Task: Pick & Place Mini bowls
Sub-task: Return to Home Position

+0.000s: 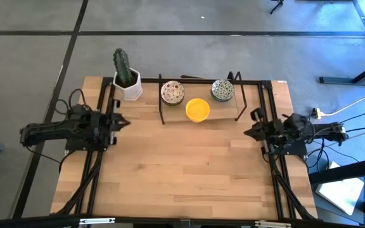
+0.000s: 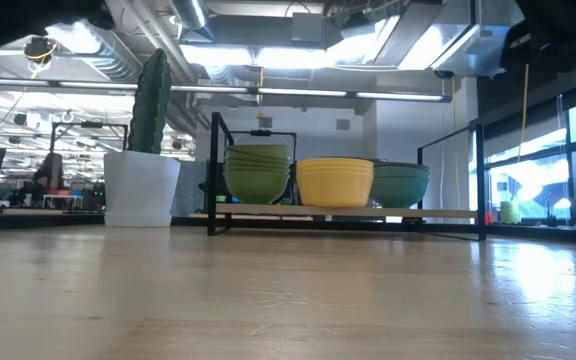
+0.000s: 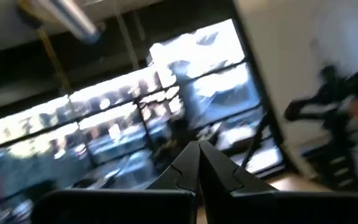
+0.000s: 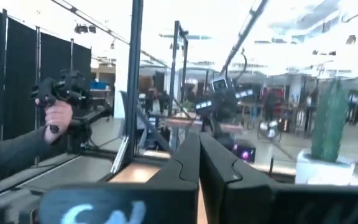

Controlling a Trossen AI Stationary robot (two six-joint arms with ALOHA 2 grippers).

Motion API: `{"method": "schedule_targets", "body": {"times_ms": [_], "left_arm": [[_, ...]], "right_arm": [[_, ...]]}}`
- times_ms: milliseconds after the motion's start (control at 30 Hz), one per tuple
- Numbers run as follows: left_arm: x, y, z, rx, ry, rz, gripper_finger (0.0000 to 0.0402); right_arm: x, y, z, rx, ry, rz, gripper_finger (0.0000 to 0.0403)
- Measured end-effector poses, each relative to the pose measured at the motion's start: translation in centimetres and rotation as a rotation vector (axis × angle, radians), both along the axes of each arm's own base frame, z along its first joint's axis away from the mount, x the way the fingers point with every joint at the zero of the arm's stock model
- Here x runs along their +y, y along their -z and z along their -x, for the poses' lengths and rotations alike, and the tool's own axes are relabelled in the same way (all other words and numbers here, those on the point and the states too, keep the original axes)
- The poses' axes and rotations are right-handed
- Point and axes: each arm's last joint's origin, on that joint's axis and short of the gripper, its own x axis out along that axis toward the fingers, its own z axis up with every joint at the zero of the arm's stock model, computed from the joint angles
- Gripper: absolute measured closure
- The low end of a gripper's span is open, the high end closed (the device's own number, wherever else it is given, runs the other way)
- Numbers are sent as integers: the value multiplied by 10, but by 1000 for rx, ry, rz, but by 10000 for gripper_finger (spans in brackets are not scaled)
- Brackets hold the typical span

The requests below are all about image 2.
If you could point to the teal bowl grey patterned inside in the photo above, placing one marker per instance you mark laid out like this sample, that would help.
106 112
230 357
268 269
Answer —
400 192
403 172
403 165

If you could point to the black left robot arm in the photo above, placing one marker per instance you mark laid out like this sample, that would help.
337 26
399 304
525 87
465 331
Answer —
28 12

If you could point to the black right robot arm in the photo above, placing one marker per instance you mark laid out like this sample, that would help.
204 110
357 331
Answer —
568 25

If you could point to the white hexagonal plant pot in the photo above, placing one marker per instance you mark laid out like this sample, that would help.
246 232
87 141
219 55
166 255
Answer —
140 190

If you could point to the grey ceiling junction box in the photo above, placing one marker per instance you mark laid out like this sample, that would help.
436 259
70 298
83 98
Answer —
307 27

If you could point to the yellow green cup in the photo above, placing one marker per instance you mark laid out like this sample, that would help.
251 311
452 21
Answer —
508 212

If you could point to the person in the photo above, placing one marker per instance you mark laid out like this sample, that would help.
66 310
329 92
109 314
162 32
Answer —
50 172

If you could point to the grey wall vent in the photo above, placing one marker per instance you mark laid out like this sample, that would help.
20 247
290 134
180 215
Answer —
265 122
343 124

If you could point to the silver ventilation duct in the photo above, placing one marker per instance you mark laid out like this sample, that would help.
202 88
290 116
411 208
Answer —
188 12

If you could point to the black metal stand frame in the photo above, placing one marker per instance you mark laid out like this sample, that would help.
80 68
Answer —
88 125

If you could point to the silver flexible duct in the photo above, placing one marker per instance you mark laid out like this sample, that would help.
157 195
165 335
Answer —
113 60

